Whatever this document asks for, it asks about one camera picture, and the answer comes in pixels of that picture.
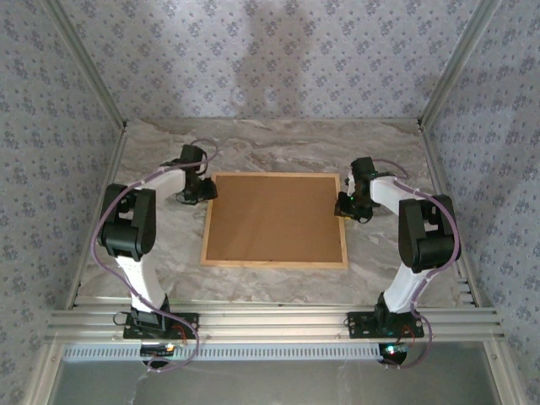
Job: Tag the brown backing board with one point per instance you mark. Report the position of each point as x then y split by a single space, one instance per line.
274 219

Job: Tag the light wooden picture frame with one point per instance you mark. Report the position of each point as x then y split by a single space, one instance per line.
274 265

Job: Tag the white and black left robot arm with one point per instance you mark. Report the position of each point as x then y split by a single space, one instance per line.
126 223

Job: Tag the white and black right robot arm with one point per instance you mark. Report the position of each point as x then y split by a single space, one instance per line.
426 236

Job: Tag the small circuit board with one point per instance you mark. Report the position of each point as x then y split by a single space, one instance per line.
158 349
392 350

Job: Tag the grey metal panel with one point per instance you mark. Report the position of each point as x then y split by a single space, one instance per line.
274 384

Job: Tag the aluminium lower leg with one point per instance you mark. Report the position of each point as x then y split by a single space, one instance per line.
504 375
42 375

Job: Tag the white right camera bracket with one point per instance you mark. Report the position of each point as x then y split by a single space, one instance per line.
351 180

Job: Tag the aluminium side rail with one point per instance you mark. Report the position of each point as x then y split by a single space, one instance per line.
116 152
439 177

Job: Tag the aluminium corner post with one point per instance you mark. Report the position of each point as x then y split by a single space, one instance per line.
84 63
460 63

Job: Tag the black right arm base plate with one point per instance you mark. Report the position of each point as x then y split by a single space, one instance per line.
358 325

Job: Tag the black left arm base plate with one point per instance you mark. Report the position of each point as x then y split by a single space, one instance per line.
190 320

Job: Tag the aluminium mounting rail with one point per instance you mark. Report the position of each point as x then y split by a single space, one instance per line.
274 325

